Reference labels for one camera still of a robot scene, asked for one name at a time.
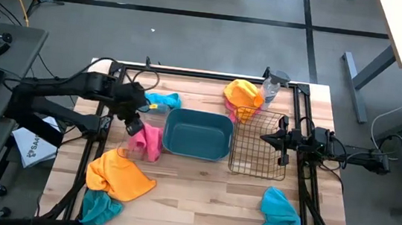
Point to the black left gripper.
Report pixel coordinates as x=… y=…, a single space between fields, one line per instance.
x=130 y=97

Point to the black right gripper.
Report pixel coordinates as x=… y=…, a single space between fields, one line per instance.
x=297 y=140

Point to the blue microfiber towel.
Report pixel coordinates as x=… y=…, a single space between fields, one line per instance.
x=281 y=220
x=166 y=100

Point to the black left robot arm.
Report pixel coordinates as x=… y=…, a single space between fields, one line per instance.
x=76 y=83

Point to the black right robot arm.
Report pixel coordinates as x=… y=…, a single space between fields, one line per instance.
x=354 y=153

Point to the pink microfiber towel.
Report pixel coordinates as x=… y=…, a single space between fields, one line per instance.
x=229 y=110
x=147 y=140

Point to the orange microfiber towel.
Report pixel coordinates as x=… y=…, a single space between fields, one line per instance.
x=242 y=94
x=119 y=175

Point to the dark teal microfiber towel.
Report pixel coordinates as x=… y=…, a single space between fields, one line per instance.
x=99 y=208

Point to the clear spray bottle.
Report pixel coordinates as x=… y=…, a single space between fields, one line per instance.
x=270 y=90

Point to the teal plastic basket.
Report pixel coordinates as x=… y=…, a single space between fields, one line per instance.
x=198 y=134

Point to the gray table leg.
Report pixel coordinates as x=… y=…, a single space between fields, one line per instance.
x=357 y=87

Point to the white printed paper bag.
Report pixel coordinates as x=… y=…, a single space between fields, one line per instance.
x=35 y=143

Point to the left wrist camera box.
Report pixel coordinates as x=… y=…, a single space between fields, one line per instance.
x=134 y=127

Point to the black aluminium table frame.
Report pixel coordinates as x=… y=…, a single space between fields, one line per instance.
x=208 y=75

